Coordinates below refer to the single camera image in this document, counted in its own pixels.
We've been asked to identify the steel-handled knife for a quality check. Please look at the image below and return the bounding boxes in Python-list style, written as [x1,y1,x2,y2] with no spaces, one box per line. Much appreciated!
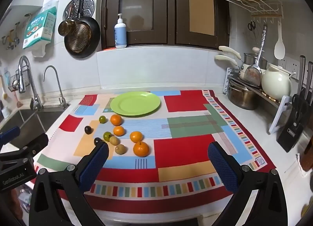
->
[304,61,313,95]
[297,55,306,95]

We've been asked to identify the green plate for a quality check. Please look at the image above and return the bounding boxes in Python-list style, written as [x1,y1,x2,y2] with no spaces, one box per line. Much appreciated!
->
[110,91,161,118]

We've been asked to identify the steel sink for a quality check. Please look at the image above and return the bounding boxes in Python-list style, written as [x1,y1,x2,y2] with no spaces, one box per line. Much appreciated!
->
[0,108,64,139]

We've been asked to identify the white rice paddle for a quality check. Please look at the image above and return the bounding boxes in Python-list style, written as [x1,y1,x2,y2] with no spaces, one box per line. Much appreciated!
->
[274,22,286,59]

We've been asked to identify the large orange with stem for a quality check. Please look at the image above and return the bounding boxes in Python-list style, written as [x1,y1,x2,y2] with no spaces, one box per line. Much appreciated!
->
[133,141,150,157]

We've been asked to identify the round metal steamer rack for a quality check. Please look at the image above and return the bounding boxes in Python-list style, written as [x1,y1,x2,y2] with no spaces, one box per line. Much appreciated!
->
[63,0,95,21]

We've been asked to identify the blue pump soap bottle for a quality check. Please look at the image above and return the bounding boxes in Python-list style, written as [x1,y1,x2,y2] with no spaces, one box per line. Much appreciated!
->
[114,13,127,49]

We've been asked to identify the small brass pot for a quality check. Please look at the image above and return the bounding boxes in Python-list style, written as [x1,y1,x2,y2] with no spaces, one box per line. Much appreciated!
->
[58,20,77,37]

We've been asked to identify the white-handled pan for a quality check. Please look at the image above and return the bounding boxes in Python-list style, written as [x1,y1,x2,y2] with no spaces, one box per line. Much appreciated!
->
[214,55,239,68]
[218,46,242,61]

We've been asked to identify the white ceramic teapot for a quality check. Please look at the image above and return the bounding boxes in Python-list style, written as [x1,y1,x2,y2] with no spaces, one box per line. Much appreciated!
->
[261,63,297,101]

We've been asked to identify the teal cardboard box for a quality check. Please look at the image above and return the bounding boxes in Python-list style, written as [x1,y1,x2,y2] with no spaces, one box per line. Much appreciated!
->
[23,6,57,49]

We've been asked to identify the chrome gooseneck faucet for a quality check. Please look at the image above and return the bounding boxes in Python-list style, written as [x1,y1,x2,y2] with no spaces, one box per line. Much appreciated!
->
[43,66,70,108]

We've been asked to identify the steel cooking pot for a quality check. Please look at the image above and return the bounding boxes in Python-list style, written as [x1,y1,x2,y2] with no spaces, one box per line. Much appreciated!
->
[228,79,260,111]

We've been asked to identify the wire sponge caddy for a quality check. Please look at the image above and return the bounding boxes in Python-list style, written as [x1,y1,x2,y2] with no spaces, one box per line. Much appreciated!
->
[7,69,28,92]

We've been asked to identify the white dish rack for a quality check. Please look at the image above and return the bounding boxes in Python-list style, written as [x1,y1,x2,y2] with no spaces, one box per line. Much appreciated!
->
[224,68,293,135]

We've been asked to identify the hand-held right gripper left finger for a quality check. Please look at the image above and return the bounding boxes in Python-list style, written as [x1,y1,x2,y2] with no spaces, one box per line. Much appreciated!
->
[29,141,110,226]

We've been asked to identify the black kitchen scissors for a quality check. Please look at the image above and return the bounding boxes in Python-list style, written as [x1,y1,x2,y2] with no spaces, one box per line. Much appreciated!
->
[292,93,310,122]

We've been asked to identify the white wall outlet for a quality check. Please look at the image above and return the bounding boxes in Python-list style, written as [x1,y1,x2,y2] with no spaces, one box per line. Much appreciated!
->
[278,57,299,80]

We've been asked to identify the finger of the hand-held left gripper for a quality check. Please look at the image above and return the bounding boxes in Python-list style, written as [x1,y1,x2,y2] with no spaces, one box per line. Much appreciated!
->
[0,126,21,145]
[0,132,49,164]

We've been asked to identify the colourful patchwork tablecloth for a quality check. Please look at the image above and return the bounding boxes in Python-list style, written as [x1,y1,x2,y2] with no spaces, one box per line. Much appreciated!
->
[34,90,277,214]

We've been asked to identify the black knife block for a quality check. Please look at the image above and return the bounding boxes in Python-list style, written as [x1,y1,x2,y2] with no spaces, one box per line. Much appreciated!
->
[276,94,310,152]

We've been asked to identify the chrome pull-down faucet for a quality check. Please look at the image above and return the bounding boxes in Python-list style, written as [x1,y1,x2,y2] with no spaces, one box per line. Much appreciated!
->
[18,55,44,111]

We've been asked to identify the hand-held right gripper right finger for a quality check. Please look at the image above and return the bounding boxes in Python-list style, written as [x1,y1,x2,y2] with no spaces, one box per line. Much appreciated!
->
[207,141,288,226]

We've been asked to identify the black frying pan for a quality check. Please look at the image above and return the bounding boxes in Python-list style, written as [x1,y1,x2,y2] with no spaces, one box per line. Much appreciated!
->
[64,16,101,59]

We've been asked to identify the wall hook rail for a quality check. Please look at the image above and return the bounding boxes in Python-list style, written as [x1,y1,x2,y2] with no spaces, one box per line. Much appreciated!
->
[1,22,20,51]

